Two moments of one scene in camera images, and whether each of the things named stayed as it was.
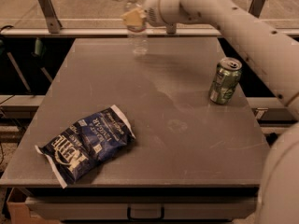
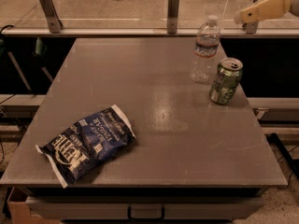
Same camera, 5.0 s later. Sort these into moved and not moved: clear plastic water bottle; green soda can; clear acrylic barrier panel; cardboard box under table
Moved: clear plastic water bottle
Not moved: green soda can; cardboard box under table; clear acrylic barrier panel
